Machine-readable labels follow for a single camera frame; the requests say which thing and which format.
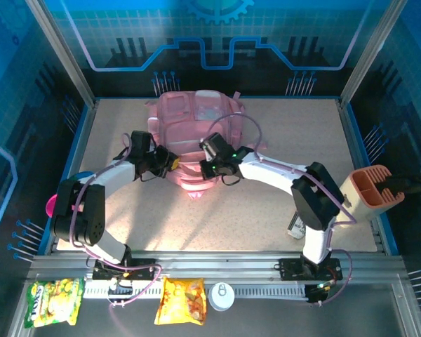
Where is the pink student backpack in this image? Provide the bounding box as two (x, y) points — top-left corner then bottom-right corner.
(143, 89), (269, 201)

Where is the yellow orange chips bag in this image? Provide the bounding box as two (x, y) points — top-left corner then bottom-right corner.
(153, 276), (208, 326)

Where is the green yellow snack bag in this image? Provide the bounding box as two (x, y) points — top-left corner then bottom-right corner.
(23, 277), (86, 329)

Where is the crushed flag print can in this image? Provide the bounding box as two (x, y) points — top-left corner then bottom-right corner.
(286, 210), (306, 240)

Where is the pink plastic goblet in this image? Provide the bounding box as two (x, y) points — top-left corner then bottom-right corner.
(45, 192), (60, 218)

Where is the white round lid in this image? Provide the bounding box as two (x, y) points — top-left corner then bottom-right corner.
(208, 282), (236, 312)

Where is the beige orange pen holder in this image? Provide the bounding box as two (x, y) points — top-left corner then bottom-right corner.
(336, 164), (406, 229)

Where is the small black controller box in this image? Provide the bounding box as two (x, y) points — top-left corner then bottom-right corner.
(305, 282), (330, 305)
(107, 279), (134, 298)

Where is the black object in holder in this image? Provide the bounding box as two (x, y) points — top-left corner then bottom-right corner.
(380, 173), (421, 197)

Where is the aluminium rail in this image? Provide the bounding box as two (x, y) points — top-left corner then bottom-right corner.
(27, 251), (408, 282)

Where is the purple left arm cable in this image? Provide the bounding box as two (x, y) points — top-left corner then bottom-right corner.
(68, 132), (164, 310)

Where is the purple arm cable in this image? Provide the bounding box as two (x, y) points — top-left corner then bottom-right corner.
(68, 132), (164, 310)
(208, 114), (355, 306)

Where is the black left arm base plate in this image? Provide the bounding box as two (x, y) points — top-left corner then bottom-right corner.
(92, 258), (162, 282)

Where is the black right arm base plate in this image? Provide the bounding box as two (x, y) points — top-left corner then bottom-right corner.
(279, 258), (343, 282)

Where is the aluminium frame post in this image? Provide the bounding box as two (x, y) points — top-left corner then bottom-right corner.
(338, 0), (410, 110)
(24, 0), (99, 110)

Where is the white slotted cable duct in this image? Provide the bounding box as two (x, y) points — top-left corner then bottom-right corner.
(83, 279), (308, 300)

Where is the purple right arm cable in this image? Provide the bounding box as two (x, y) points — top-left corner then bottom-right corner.
(208, 114), (355, 306)

